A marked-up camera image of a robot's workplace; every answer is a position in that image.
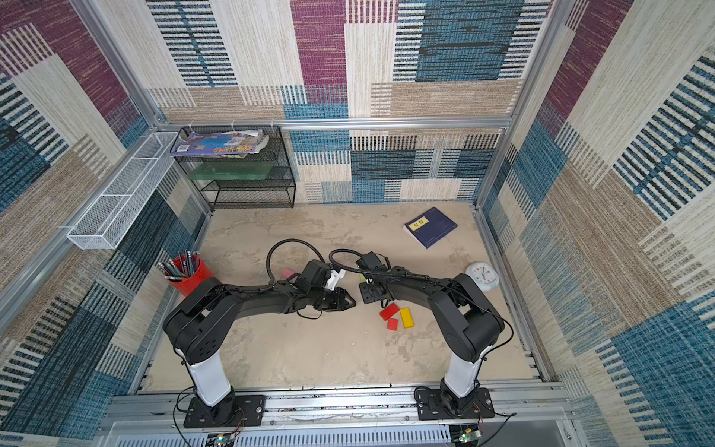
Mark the green tray in rack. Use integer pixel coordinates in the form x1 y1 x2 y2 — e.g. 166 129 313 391
188 162 275 181

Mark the black wire shelf rack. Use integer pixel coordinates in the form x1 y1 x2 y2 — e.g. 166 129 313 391
169 125 297 212

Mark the red long block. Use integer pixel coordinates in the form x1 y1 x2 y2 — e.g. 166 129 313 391
380 303 400 321

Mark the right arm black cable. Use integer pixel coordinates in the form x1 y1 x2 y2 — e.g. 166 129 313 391
328 248 431 280

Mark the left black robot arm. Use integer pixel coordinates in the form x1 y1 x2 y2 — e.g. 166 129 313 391
163 278 357 409

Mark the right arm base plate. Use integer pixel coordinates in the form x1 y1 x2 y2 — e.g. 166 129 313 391
413 387 496 421

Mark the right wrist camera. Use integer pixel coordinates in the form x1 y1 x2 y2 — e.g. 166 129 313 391
357 251 390 275

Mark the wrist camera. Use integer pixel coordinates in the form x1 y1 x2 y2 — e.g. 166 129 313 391
293 260 346 292
357 251 390 275

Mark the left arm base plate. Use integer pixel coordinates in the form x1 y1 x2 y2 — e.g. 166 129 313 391
182 393 266 428

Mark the yellow block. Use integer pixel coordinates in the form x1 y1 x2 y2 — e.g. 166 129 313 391
400 308 414 329

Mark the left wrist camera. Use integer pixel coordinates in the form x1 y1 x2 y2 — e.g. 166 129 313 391
293 260 346 292

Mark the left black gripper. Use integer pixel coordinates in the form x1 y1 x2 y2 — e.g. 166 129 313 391
310 289 360 314

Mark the colourful magazine on rack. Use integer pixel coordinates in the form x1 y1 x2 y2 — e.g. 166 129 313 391
171 130 270 158

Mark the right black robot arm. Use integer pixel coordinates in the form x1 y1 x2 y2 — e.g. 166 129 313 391
360 267 506 400

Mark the dark blue notebook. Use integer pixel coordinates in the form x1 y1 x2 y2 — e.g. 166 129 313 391
403 207 458 249

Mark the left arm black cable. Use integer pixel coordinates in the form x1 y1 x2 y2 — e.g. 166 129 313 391
264 238 326 286

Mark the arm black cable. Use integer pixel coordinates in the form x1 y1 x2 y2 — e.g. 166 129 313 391
328 248 431 280
264 238 326 286

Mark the white round clock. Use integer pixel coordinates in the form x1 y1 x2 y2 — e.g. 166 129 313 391
465 262 500 292

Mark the white wire wall basket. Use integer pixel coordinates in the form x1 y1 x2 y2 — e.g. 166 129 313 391
67 132 178 251

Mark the red pen cup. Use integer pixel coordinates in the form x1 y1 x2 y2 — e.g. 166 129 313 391
163 251 214 297

